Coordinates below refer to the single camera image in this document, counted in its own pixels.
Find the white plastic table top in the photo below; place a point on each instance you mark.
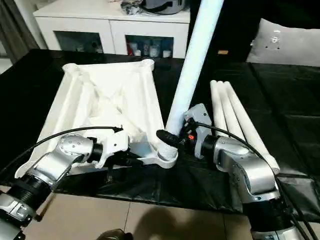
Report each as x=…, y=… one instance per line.
x=100, y=100

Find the white plastic table leg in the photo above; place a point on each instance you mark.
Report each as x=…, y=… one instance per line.
x=231, y=115
x=195, y=62
x=217, y=110
x=255, y=130

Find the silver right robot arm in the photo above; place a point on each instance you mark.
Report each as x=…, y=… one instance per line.
x=250, y=170

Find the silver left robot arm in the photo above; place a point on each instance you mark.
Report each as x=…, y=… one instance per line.
x=57, y=160

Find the dark robot leg part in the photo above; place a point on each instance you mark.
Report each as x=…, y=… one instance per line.
x=116, y=235

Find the white cup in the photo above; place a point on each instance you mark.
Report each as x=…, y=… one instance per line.
x=166, y=53

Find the yellow label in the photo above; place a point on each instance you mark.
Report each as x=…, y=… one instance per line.
x=223, y=52

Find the red bottle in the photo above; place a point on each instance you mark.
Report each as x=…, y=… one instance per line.
x=129, y=48

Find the white plastic upturned table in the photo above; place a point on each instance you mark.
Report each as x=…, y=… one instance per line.
x=287, y=112

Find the black cabinet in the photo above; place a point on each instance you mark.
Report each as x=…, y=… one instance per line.
x=232, y=25

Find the grey rice cooker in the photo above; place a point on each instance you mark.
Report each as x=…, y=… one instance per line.
x=160, y=6

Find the white cabinet with glass doors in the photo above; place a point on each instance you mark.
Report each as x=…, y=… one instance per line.
x=100, y=25

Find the dark clutter pile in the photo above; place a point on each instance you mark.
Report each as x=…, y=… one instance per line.
x=131, y=7

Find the grey cushion with holes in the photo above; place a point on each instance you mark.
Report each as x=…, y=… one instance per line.
x=287, y=42

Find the grey curtain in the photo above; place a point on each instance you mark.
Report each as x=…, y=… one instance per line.
x=15, y=30

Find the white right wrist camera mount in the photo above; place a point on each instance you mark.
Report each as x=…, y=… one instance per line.
x=201, y=117

